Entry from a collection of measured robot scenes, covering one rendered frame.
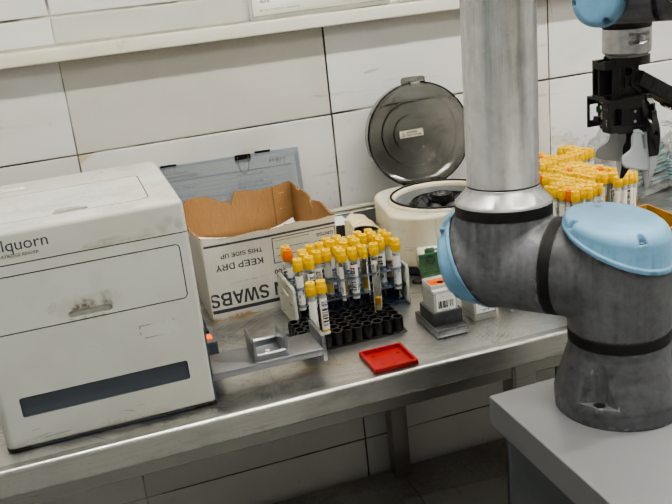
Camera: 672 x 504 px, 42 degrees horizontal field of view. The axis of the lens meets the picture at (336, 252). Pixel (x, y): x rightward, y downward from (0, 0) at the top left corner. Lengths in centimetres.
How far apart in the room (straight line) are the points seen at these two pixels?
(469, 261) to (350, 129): 87
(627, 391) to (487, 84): 37
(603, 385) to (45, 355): 69
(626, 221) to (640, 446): 24
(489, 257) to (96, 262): 49
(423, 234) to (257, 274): 31
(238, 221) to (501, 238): 85
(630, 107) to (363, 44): 63
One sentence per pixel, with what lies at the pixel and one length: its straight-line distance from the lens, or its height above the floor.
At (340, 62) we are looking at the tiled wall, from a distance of 184.
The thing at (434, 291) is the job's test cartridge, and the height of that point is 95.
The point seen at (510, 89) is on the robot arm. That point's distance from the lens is 100.
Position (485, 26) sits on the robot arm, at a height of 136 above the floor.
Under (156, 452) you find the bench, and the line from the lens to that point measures 121.
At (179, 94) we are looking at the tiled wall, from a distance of 176.
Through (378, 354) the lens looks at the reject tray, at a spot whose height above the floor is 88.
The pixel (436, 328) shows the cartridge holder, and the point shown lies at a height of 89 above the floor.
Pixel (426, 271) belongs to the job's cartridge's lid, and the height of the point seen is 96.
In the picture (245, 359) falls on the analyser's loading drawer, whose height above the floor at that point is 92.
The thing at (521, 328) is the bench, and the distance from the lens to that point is 138.
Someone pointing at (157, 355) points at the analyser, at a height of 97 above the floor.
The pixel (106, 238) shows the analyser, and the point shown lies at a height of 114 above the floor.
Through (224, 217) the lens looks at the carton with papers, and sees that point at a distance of 175.
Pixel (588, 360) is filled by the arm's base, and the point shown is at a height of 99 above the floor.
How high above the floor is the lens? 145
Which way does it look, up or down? 19 degrees down
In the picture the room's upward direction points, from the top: 6 degrees counter-clockwise
